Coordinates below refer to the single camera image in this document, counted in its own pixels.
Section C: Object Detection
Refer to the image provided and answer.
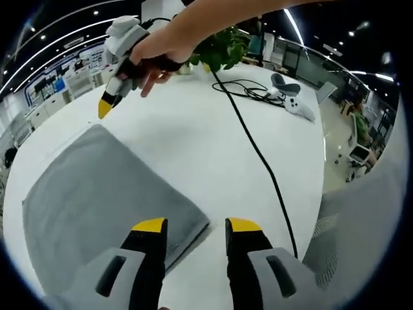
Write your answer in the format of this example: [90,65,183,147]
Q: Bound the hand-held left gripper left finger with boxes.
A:
[43,217,169,310]

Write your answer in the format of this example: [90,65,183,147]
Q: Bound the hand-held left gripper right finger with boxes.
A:
[225,217,324,310]

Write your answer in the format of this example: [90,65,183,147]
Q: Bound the grey towel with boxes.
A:
[21,124,211,293]

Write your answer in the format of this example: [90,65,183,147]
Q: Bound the person's right hand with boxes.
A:
[124,32,191,98]

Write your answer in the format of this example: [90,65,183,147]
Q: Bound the white table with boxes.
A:
[3,63,325,310]

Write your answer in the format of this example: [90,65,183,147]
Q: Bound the large green potted plant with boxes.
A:
[189,25,252,74]

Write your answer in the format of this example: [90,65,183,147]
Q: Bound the grey mesh office chair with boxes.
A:
[302,158,409,291]

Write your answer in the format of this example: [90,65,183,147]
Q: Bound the white swivel chair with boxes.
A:
[345,112,374,183]

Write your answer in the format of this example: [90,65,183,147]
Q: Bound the white handheld controller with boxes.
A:
[283,96,316,123]

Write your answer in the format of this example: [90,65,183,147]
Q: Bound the long black gripper cable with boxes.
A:
[211,66,298,260]

